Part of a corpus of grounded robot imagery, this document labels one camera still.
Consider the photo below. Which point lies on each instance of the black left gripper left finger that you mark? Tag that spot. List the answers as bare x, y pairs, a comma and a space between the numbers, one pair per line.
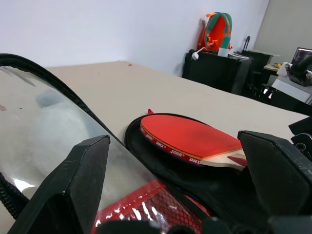
73, 185

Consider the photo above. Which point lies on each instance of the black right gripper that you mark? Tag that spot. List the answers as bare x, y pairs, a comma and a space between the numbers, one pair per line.
302, 136

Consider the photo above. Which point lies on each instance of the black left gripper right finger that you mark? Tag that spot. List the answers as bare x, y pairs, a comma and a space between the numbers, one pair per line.
280, 175

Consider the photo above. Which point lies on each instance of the red and black paddle case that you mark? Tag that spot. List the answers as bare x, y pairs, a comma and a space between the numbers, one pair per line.
48, 122

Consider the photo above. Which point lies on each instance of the red table tennis paddle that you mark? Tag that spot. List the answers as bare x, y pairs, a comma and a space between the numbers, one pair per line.
185, 136

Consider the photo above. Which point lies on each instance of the white desk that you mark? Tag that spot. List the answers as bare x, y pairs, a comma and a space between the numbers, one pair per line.
290, 89

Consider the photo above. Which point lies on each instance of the laptop screen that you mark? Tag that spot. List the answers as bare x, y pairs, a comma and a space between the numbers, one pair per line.
303, 54

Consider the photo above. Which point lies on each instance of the black draped cabinet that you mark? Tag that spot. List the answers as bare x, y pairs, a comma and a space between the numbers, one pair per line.
214, 70

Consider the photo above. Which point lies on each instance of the white box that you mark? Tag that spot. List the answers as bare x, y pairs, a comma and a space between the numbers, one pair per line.
223, 52

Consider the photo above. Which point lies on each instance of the white power adapter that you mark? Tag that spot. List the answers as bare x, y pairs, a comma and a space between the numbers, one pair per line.
195, 56

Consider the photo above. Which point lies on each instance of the orange and green backpack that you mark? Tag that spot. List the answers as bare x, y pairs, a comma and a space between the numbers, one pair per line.
218, 26

